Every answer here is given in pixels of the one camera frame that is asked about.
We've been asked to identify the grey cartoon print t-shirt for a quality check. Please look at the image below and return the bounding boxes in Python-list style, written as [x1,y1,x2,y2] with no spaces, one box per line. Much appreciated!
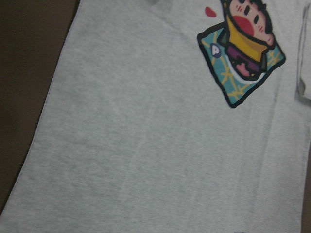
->
[0,0,311,233]

